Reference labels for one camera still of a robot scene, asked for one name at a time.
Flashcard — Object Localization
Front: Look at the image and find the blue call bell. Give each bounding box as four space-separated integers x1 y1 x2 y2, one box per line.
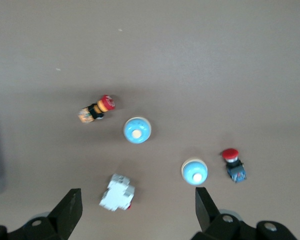
180 156 209 187
123 116 152 145

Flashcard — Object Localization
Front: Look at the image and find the red yellow emergency stop button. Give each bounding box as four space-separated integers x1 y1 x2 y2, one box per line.
77 94 116 124

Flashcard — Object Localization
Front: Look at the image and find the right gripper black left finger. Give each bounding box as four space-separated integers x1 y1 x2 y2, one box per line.
0 187 83 240

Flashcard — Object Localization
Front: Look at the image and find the red mushroom pushbutton switch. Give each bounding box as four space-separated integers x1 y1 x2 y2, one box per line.
219 147 248 183

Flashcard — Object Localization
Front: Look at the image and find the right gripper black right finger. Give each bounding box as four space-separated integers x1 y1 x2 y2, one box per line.
191 186 299 240

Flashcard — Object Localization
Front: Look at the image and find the brown table cover mat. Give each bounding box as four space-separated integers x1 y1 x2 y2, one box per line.
0 0 300 240

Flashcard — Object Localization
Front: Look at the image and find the white circuit breaker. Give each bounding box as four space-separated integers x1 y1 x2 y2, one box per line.
98 173 136 213

